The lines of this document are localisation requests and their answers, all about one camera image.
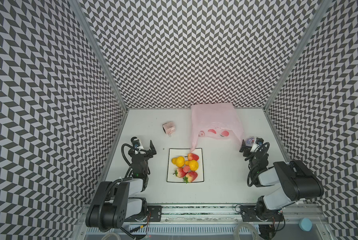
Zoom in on fake strawberry with leaves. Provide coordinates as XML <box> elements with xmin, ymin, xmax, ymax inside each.
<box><xmin>174</xmin><ymin>168</ymin><xmax>186</xmax><ymax>179</ymax></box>

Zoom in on red fake wax apple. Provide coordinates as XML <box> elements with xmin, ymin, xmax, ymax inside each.
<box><xmin>187</xmin><ymin>153</ymin><xmax>199</xmax><ymax>161</ymax></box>

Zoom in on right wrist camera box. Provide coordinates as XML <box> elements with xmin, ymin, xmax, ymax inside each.
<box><xmin>250</xmin><ymin>138</ymin><xmax>264</xmax><ymax>153</ymax></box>

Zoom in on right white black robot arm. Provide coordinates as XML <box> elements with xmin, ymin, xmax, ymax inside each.
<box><xmin>239</xmin><ymin>138</ymin><xmax>324</xmax><ymax>222</ymax></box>

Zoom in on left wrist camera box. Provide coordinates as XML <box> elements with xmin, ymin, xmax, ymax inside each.
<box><xmin>134</xmin><ymin>141</ymin><xmax>144</xmax><ymax>153</ymax></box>

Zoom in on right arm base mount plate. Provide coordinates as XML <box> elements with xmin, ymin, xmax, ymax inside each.
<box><xmin>238</xmin><ymin>205</ymin><xmax>284</xmax><ymax>223</ymax></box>

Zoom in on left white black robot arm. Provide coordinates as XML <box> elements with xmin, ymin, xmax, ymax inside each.
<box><xmin>85</xmin><ymin>137</ymin><xmax>157</xmax><ymax>235</ymax></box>

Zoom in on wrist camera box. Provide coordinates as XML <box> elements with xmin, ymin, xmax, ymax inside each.
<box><xmin>250</xmin><ymin>138</ymin><xmax>264</xmax><ymax>153</ymax></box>
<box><xmin>134</xmin><ymin>141</ymin><xmax>144</xmax><ymax>153</ymax></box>

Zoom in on clear tube loop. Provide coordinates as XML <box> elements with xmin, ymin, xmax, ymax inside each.
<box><xmin>233</xmin><ymin>222</ymin><xmax>260</xmax><ymax>240</ymax></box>

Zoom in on pink plastic bag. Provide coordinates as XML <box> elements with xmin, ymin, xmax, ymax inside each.
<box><xmin>190</xmin><ymin>103</ymin><xmax>244</xmax><ymax>151</ymax></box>

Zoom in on teal round cap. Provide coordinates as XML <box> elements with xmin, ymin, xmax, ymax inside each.
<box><xmin>299</xmin><ymin>218</ymin><xmax>313</xmax><ymax>232</ymax></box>

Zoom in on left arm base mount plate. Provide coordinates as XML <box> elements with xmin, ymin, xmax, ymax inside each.
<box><xmin>130</xmin><ymin>205</ymin><xmax>163</xmax><ymax>223</ymax></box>

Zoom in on yellow fake pear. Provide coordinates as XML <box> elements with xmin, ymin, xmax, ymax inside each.
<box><xmin>172</xmin><ymin>156</ymin><xmax>185</xmax><ymax>168</ymax></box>
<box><xmin>185</xmin><ymin>160</ymin><xmax>199</xmax><ymax>172</ymax></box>

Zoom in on white square plate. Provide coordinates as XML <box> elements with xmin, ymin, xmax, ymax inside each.
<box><xmin>166</xmin><ymin>148</ymin><xmax>204</xmax><ymax>183</ymax></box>

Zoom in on small fake peach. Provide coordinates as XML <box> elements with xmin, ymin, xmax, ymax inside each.
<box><xmin>183</xmin><ymin>166</ymin><xmax>190</xmax><ymax>173</ymax></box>

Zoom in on aluminium front rail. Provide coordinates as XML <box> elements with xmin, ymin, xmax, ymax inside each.
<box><xmin>124</xmin><ymin>204</ymin><xmax>328</xmax><ymax>226</ymax></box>

